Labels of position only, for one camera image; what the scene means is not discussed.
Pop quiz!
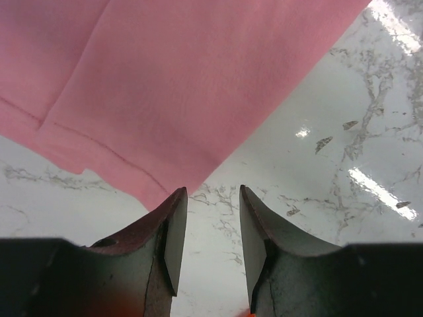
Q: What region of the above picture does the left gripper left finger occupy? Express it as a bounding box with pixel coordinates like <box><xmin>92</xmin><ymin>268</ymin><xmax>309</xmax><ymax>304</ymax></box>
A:
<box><xmin>87</xmin><ymin>188</ymin><xmax>188</xmax><ymax>316</ymax></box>

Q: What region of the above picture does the pink t shirt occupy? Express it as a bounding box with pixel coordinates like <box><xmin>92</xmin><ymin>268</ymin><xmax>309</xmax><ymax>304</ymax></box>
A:
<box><xmin>1</xmin><ymin>1</ymin><xmax>367</xmax><ymax>209</ymax></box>

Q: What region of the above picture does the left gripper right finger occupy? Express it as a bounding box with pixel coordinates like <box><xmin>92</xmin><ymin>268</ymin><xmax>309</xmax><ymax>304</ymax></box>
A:
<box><xmin>239</xmin><ymin>185</ymin><xmax>340</xmax><ymax>314</ymax></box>

